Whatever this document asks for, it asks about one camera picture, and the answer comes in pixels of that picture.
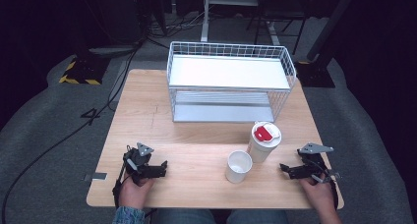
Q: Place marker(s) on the person's right leg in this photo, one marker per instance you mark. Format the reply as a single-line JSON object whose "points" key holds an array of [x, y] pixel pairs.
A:
{"points": [[257, 218]]}

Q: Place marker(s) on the black chair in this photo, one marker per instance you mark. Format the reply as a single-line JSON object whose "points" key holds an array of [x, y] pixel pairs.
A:
{"points": [[282, 11]]}

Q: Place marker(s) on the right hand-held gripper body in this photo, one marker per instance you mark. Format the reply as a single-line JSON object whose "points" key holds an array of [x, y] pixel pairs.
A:
{"points": [[313, 160]]}

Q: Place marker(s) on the person's leg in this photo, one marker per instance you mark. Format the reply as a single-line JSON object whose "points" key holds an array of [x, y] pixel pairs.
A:
{"points": [[183, 217], [257, 218]]}

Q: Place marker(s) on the person's right hand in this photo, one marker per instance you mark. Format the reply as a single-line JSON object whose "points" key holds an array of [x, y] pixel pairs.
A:
{"points": [[318, 194]]}

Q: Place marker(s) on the yellow-black striped stand base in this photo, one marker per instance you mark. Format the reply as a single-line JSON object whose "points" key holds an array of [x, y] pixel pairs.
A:
{"points": [[82, 71]]}

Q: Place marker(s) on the white cup with red-tabbed lid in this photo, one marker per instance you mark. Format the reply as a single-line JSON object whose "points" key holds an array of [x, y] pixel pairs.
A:
{"points": [[264, 142]]}

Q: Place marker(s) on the grey floor plate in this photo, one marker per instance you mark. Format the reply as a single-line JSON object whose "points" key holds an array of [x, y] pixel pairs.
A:
{"points": [[113, 50]]}

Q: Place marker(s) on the dark slanted pole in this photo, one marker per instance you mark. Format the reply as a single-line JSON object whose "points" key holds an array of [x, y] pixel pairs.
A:
{"points": [[331, 22]]}

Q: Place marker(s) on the white desk frame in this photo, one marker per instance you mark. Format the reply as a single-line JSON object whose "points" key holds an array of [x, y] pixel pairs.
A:
{"points": [[205, 17]]}

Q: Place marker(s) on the white paper cup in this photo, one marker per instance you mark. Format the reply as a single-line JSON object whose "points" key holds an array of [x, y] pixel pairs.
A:
{"points": [[238, 166]]}

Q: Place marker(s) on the black stand base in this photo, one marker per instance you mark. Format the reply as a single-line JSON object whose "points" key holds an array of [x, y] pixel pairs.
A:
{"points": [[315, 76]]}

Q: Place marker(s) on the person's left hand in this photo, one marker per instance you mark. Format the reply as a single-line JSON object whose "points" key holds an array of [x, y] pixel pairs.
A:
{"points": [[134, 193]]}

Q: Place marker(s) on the person's left leg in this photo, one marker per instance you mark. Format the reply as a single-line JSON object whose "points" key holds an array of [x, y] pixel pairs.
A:
{"points": [[183, 217]]}

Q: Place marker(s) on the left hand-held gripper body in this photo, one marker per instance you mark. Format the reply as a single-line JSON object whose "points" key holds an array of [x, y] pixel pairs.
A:
{"points": [[136, 161]]}

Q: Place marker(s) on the grey tape strip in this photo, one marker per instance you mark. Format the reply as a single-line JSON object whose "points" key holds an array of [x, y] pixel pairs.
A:
{"points": [[98, 176]]}

